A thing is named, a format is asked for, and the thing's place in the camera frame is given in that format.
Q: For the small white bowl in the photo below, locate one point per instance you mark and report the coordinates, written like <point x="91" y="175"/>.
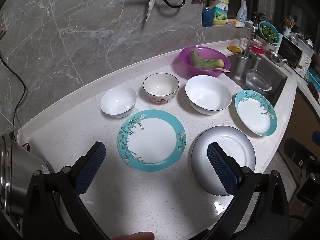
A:
<point x="118" y="102"/>

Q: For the purple plastic basin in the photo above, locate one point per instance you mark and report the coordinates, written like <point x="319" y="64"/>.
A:
<point x="186" y="62"/>

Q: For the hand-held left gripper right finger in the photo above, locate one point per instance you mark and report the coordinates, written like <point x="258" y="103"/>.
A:
<point x="221" y="167"/>

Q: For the white plate with grey rim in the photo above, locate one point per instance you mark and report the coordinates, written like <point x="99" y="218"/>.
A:
<point x="237" y="145"/>

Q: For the blue plastic basket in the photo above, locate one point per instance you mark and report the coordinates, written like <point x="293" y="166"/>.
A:
<point x="313" y="78"/>

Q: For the steel kitchen scissors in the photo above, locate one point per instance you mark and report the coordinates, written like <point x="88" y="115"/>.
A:
<point x="151" y="2"/>

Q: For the clear glass bowl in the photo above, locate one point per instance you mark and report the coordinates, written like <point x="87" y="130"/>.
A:
<point x="258" y="81"/>

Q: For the chopstick holder with chopsticks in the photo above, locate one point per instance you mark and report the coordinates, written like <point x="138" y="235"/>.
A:
<point x="288" y="27"/>

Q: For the blue cup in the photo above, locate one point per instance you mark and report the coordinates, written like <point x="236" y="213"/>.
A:
<point x="207" y="18"/>

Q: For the white spray bottle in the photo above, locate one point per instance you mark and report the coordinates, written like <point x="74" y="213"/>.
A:
<point x="242" y="12"/>

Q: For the yellow dish soap bottle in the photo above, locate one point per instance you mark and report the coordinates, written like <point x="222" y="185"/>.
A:
<point x="221" y="13"/>

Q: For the large white bowl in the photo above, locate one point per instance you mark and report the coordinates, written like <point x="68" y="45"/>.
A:
<point x="208" y="95"/>

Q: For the yellow sponge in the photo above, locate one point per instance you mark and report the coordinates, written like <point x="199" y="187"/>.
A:
<point x="234" y="48"/>

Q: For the red and white container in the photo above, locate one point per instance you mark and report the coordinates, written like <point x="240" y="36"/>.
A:
<point x="257" y="46"/>

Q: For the white toaster oven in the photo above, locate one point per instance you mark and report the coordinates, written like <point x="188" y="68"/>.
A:
<point x="295" y="55"/>

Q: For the person's left hand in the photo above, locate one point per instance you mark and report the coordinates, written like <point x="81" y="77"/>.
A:
<point x="137" y="236"/>

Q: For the white soap dish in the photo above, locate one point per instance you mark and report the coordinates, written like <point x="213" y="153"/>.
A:
<point x="235" y="23"/>

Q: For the patterned bowl with black rim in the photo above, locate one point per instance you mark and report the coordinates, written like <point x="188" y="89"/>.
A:
<point x="161" y="86"/>

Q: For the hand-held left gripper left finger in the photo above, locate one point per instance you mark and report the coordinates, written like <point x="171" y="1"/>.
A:
<point x="92" y="166"/>

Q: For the green colander with vegetables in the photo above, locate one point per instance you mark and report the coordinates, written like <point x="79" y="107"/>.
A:
<point x="268" y="33"/>

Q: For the stainless steel sink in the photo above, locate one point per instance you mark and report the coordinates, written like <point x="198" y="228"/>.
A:
<point x="277" y="80"/>

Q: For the large teal floral plate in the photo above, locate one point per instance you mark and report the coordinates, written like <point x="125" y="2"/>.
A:
<point x="152" y="138"/>

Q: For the small teal floral plate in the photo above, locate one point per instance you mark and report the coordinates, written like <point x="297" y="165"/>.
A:
<point x="253" y="116"/>

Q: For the stainless steel rice cooker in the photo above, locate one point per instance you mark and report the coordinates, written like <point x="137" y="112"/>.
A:
<point x="18" y="170"/>

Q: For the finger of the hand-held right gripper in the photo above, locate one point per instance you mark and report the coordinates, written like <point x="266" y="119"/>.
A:
<point x="297" y="150"/>
<point x="315" y="137"/>

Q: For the chrome faucet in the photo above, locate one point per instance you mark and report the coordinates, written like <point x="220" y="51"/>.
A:
<point x="250" y="42"/>

